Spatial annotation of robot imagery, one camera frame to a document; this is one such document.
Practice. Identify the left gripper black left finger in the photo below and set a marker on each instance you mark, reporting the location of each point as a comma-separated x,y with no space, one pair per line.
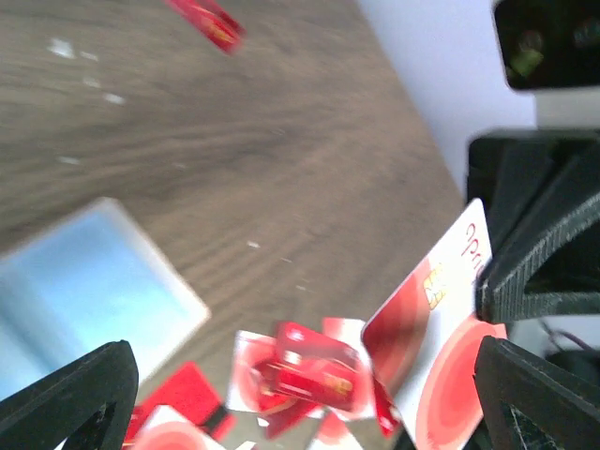
86,404

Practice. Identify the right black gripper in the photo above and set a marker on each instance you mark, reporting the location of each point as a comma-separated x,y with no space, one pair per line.
540,190

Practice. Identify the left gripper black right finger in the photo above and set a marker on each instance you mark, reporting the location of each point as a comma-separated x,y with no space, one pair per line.
531,403

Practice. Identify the red white circle card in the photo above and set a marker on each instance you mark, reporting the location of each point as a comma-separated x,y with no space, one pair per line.
167,429
422,342

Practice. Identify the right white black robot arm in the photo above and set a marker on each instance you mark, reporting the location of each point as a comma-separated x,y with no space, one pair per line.
551,45

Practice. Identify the red white circle card bottom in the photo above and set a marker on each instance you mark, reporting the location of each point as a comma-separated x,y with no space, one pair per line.
167,429

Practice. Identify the red card under circle card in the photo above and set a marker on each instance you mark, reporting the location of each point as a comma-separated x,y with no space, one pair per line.
190,394

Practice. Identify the red card far right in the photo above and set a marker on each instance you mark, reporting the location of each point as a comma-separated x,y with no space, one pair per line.
387,414

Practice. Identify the red gold VIP card right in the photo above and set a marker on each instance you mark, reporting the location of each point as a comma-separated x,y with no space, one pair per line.
312,366

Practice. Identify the red card lone back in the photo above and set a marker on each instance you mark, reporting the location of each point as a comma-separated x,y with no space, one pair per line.
211,20

